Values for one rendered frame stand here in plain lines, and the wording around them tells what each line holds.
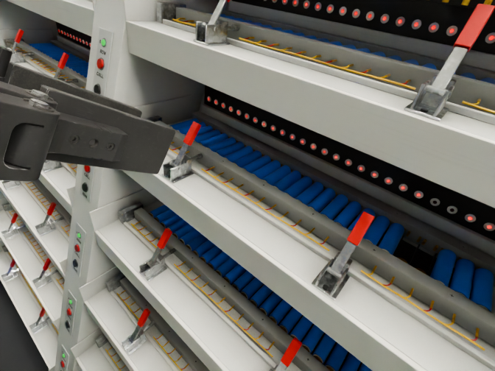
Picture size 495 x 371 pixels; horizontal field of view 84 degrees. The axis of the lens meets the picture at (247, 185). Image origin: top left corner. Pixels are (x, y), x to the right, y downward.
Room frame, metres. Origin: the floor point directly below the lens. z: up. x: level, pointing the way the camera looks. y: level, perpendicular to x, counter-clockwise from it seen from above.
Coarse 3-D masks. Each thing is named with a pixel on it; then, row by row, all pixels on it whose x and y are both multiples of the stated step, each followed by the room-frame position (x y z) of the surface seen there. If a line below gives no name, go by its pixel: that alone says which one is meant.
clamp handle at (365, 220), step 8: (360, 216) 0.27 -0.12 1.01; (368, 216) 0.27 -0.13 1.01; (360, 224) 0.27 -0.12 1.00; (368, 224) 0.27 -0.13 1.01; (352, 232) 0.27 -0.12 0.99; (360, 232) 0.26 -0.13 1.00; (352, 240) 0.26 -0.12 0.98; (360, 240) 0.26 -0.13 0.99; (344, 248) 0.26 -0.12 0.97; (352, 248) 0.26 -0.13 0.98; (344, 256) 0.26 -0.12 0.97; (336, 264) 0.26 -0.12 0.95; (344, 264) 0.26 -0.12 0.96; (336, 272) 0.25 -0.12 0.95
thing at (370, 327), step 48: (288, 144) 0.48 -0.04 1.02; (192, 192) 0.36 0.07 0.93; (240, 192) 0.38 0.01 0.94; (384, 192) 0.39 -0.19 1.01; (240, 240) 0.30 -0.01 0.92; (288, 240) 0.31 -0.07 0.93; (480, 240) 0.33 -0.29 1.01; (288, 288) 0.26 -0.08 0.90; (384, 288) 0.27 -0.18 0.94; (336, 336) 0.23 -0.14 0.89; (384, 336) 0.21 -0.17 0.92; (432, 336) 0.23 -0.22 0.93
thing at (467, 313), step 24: (192, 144) 0.45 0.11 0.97; (216, 168) 0.42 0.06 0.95; (240, 168) 0.41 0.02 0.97; (264, 192) 0.36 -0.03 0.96; (288, 216) 0.35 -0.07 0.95; (312, 216) 0.33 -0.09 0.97; (312, 240) 0.31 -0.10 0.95; (336, 240) 0.31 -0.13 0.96; (384, 264) 0.28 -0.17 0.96; (408, 264) 0.28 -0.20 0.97; (408, 288) 0.27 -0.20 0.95; (432, 288) 0.26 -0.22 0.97; (456, 312) 0.24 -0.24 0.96; (480, 312) 0.24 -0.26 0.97; (480, 336) 0.23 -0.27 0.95
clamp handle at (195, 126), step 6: (192, 126) 0.40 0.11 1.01; (198, 126) 0.40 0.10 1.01; (192, 132) 0.40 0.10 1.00; (186, 138) 0.40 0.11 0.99; (192, 138) 0.40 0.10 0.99; (186, 144) 0.40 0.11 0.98; (180, 150) 0.39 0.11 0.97; (186, 150) 0.39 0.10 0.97; (180, 156) 0.39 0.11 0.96; (174, 162) 0.39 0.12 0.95; (180, 162) 0.39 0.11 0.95
